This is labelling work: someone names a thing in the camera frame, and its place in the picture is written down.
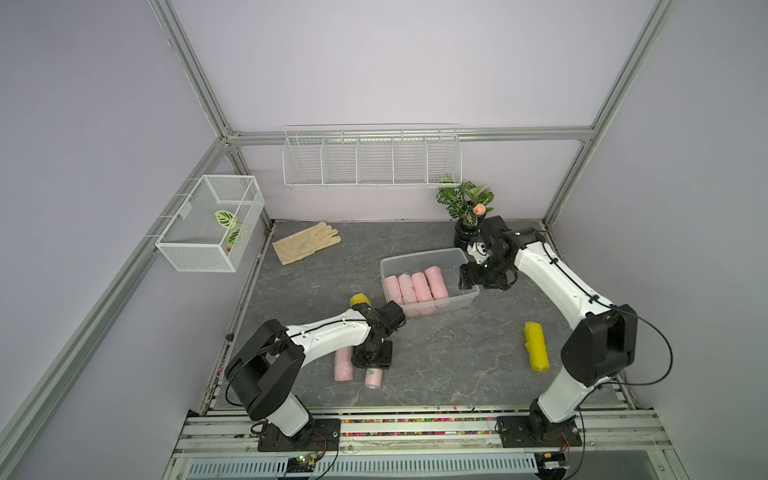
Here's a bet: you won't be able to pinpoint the pink roll with green sticker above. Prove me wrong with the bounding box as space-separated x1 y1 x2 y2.
364 368 384 390

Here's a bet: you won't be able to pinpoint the yellow trash bag roll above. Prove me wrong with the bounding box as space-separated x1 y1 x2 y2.
349 293 372 309
524 322 550 372

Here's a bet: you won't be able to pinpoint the clear plastic storage box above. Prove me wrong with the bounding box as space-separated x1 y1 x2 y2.
380 248 480 318

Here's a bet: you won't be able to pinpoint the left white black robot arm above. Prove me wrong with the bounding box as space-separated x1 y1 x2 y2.
225 301 406 438

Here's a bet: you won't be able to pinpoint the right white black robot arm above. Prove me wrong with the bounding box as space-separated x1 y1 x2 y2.
460 216 674 435

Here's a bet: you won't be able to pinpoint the potted plant black pot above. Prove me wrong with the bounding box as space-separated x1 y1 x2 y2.
436 176 495 250

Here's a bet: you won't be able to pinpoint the beige work glove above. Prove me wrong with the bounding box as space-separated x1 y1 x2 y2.
273 222 341 266

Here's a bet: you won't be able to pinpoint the white ventilation grille strip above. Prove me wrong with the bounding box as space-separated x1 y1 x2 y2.
181 453 538 479

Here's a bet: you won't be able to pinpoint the white mesh basket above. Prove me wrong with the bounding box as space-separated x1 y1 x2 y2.
155 175 265 273

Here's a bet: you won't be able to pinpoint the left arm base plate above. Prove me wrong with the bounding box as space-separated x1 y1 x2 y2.
258 418 341 453

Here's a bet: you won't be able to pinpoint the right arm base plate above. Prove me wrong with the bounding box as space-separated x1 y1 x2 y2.
495 413 583 449

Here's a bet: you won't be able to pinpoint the white wire wall shelf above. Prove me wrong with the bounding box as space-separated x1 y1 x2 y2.
282 124 463 188

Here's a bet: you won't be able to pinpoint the aluminium frame rails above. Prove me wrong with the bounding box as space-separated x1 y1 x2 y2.
1 1 675 479

